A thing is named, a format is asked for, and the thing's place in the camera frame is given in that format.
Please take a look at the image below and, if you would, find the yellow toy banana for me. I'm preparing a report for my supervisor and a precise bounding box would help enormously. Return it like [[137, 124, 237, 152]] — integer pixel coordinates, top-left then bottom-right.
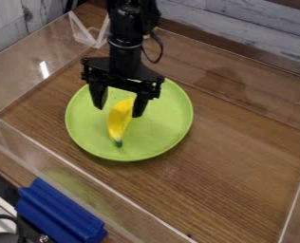
[[107, 98, 135, 147]]

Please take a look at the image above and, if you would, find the green round plate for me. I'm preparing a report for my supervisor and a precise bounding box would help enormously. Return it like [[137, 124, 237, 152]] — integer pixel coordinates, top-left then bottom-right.
[[64, 79, 193, 162]]

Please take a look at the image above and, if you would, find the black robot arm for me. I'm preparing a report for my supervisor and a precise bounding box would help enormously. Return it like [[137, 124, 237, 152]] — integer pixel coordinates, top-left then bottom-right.
[[82, 0, 165, 118]]

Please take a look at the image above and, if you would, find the blue plastic block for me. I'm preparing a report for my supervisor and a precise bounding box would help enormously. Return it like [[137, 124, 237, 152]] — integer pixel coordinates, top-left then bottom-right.
[[15, 178, 107, 243]]

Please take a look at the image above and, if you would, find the clear acrylic enclosure wall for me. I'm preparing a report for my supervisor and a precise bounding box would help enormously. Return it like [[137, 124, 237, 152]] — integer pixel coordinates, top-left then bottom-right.
[[0, 18, 300, 243]]

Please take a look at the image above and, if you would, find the clear acrylic corner bracket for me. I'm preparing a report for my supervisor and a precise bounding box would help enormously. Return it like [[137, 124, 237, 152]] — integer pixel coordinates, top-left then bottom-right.
[[68, 11, 110, 49]]

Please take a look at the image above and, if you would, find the black cable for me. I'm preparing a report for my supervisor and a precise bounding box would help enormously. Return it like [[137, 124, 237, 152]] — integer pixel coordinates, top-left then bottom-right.
[[0, 214, 31, 243]]

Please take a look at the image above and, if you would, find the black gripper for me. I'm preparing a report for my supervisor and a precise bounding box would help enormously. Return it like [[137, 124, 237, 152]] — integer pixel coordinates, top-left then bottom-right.
[[80, 44, 163, 118]]

